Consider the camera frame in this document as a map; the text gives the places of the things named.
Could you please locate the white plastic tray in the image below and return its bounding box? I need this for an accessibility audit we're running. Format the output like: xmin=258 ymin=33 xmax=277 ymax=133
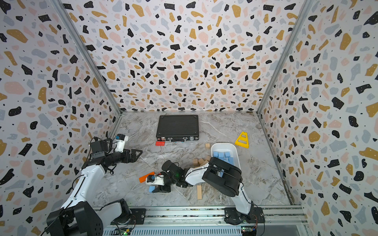
xmin=211 ymin=143 xmax=241 ymax=170

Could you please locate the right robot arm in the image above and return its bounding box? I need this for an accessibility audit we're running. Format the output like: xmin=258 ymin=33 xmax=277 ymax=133
xmin=145 ymin=157 xmax=265 ymax=226

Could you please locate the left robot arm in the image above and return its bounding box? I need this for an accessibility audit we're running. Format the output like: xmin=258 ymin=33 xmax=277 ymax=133
xmin=44 ymin=134 xmax=145 ymax=236

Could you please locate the orange long block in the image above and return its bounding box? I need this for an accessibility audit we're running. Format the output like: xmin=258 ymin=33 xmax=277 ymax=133
xmin=139 ymin=172 xmax=155 ymax=183

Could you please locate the small red block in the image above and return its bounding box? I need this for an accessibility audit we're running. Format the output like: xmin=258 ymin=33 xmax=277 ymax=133
xmin=155 ymin=141 xmax=165 ymax=146

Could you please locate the long natural wood block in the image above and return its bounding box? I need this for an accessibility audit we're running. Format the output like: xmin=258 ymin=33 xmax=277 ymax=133
xmin=196 ymin=185 xmax=202 ymax=200

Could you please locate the wood block cluster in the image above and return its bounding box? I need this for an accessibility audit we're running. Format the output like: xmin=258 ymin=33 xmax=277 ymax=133
xmin=193 ymin=156 xmax=211 ymax=167

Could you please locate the black hard case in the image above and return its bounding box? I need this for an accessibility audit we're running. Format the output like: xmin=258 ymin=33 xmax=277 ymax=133
xmin=156 ymin=115 xmax=199 ymax=143

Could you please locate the yellow triangle block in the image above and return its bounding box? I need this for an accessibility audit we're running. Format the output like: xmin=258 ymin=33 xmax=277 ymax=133
xmin=235 ymin=132 xmax=249 ymax=148

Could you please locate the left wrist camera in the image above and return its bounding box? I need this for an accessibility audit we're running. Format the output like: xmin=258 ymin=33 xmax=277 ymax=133
xmin=114 ymin=134 xmax=129 ymax=152

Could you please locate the aluminium front rail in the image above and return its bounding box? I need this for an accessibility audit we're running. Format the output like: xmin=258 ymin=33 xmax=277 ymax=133
xmin=95 ymin=206 xmax=312 ymax=236

